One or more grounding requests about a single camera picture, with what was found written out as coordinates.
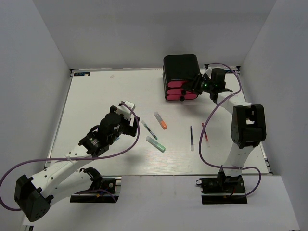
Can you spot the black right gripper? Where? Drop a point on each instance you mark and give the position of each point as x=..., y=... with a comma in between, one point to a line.
x=193, y=83

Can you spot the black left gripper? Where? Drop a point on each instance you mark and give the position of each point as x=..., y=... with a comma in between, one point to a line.
x=131, y=130

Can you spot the pink bottom drawer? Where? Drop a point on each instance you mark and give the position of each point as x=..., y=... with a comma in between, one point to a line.
x=181, y=98

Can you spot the pink top drawer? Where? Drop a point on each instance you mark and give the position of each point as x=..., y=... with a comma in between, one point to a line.
x=176, y=84

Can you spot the green gel pen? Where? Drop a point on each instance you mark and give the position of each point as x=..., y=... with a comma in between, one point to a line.
x=150, y=131

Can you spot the black drawer cabinet shell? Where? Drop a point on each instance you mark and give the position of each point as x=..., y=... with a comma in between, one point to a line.
x=180, y=67

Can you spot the green highlighter pen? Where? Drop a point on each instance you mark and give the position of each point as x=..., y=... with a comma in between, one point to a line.
x=155, y=144

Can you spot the orange highlighter pen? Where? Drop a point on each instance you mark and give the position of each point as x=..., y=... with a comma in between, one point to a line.
x=160, y=120

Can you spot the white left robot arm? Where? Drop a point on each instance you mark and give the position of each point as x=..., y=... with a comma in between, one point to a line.
x=36, y=194

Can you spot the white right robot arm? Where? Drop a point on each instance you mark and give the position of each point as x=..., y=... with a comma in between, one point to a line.
x=248, y=127

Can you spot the red gel pen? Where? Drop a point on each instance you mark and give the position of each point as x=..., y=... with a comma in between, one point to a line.
x=206, y=137

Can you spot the purple gel pen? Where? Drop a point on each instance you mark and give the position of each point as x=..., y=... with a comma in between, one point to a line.
x=191, y=139

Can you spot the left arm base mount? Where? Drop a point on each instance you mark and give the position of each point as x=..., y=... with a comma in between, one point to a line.
x=103, y=191

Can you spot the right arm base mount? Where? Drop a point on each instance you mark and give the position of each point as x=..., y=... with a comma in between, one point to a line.
x=214, y=192

